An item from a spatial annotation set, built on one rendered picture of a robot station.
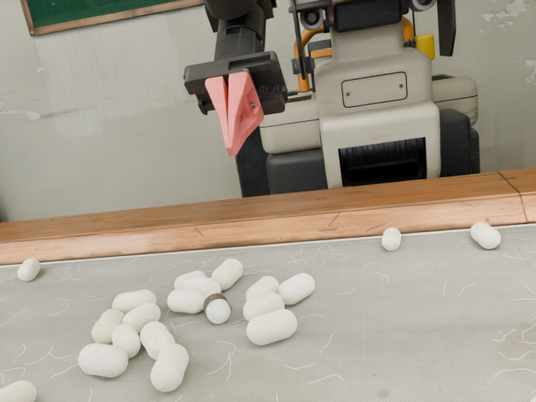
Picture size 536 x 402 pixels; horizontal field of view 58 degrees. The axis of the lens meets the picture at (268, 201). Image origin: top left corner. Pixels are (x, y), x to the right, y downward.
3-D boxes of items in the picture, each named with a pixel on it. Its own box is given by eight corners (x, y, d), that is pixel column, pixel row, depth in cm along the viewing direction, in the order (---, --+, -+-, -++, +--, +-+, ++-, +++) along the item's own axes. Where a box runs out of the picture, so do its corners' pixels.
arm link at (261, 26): (270, 29, 61) (227, 36, 62) (258, -20, 55) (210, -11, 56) (269, 68, 57) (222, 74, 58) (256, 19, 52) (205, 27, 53)
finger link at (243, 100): (244, 127, 45) (249, 57, 50) (172, 137, 46) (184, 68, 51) (262, 169, 50) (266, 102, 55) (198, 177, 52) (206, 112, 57)
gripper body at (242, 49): (274, 61, 48) (276, 14, 52) (180, 78, 51) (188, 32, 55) (289, 106, 54) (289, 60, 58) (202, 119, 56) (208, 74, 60)
